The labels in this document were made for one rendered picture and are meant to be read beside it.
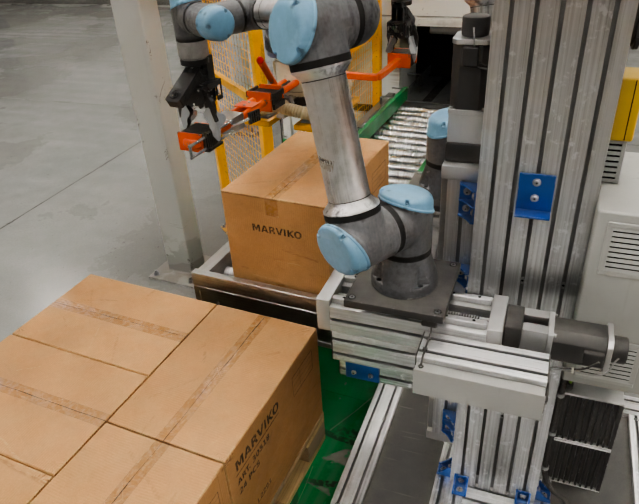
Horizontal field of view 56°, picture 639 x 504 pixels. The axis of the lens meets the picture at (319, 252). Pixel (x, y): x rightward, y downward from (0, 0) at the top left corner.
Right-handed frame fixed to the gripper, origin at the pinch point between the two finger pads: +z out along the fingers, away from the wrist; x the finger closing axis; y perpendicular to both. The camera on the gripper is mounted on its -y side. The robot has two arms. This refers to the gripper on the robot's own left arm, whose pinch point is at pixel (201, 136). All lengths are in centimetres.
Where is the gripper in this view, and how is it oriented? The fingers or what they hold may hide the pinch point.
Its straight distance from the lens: 164.6
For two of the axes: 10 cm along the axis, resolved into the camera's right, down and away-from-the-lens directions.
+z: 0.5, 8.5, 5.3
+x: -9.0, -1.9, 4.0
